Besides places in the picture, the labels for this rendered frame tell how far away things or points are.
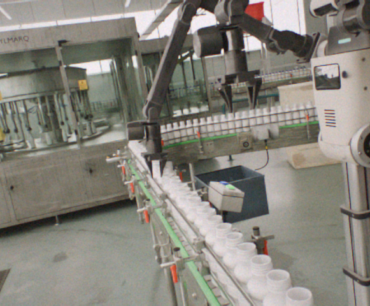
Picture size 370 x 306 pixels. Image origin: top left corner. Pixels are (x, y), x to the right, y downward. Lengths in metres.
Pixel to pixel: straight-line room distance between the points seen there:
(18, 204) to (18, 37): 1.93
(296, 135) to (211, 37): 2.40
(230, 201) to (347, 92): 0.52
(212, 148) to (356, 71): 2.06
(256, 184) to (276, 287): 1.41
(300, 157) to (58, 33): 3.61
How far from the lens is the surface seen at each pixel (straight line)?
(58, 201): 4.97
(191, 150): 3.23
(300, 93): 5.60
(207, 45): 0.96
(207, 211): 0.99
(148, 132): 1.41
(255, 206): 2.06
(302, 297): 0.63
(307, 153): 5.73
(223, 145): 3.23
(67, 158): 4.85
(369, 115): 1.39
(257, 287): 0.71
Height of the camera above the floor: 1.49
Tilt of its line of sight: 10 degrees down
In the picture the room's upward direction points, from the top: 9 degrees counter-clockwise
